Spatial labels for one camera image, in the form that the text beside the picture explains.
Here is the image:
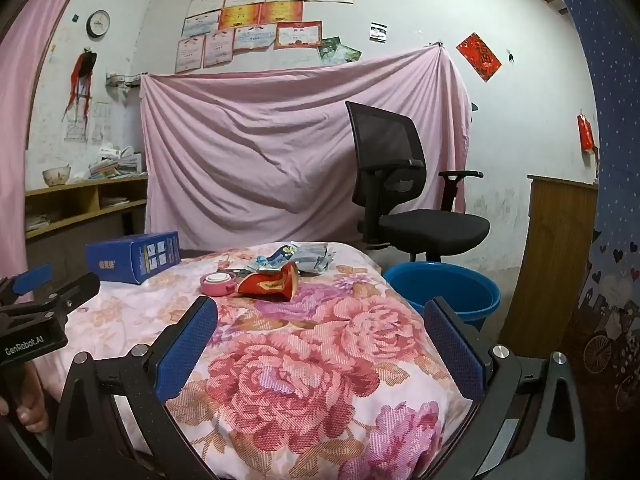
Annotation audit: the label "teal snack packet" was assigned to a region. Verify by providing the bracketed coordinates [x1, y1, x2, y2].
[252, 252, 286, 271]

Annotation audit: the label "pink tape roll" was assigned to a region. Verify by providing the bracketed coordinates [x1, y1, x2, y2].
[199, 270, 238, 297]

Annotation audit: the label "group of wall certificates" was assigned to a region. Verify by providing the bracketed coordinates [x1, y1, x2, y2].
[174, 0, 355, 75]

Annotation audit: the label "floral ceramic bowl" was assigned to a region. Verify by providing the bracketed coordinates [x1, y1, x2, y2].
[42, 164, 72, 187]

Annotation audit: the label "red hanging packet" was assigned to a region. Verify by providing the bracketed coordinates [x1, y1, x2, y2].
[576, 112, 596, 152]

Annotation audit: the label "wooden cabinet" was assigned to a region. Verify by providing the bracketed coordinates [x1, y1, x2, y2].
[512, 174, 599, 358]

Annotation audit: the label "blue plastic basin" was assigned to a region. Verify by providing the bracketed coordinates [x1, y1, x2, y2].
[382, 261, 502, 332]

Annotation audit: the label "blue cardboard box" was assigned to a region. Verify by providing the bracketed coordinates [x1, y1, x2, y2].
[85, 231, 182, 286]

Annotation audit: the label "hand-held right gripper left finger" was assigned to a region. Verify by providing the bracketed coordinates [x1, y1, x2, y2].
[52, 296, 219, 480]

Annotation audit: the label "blue patterned curtain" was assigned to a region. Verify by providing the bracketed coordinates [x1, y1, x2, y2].
[541, 0, 640, 461]

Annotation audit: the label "pink curtain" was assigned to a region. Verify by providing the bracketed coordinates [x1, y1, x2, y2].
[0, 0, 96, 306]

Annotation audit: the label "wooden shelf desk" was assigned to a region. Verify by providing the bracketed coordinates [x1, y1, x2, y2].
[24, 174, 150, 281]

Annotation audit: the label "pink hanging sheet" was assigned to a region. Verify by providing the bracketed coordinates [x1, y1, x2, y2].
[140, 44, 473, 257]

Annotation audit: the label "round wall clock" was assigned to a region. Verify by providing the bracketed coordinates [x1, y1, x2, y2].
[86, 9, 111, 39]

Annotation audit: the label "person's left hand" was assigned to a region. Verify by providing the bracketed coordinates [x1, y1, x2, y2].
[0, 360, 52, 433]

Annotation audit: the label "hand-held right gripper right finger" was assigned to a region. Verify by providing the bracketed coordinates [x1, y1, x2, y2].
[422, 296, 587, 480]

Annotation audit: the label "red snack wrapper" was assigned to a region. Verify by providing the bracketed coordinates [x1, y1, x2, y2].
[236, 261, 301, 303]

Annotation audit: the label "silver blue snack wrapper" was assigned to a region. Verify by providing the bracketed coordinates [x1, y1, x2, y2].
[292, 242, 336, 274]

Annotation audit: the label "stack of books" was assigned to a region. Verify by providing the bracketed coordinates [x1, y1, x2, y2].
[89, 145, 146, 180]

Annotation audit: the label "black office chair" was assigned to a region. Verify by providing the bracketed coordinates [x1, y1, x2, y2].
[345, 101, 492, 263]

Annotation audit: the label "red tassel ornament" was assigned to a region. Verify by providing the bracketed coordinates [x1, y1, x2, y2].
[62, 47, 98, 116]

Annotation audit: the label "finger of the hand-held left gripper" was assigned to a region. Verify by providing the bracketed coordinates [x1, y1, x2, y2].
[0, 272, 101, 322]
[0, 263, 54, 307]

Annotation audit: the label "wire wall rack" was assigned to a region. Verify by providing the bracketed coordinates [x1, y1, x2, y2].
[105, 71, 143, 92]

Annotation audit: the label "white wall paper sheets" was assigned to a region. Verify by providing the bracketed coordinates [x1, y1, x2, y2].
[65, 102, 111, 143]

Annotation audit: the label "red paper square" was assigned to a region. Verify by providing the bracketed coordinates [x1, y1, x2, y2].
[456, 32, 502, 83]

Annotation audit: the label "floral pink blanket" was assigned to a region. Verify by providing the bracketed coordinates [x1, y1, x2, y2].
[42, 241, 481, 480]

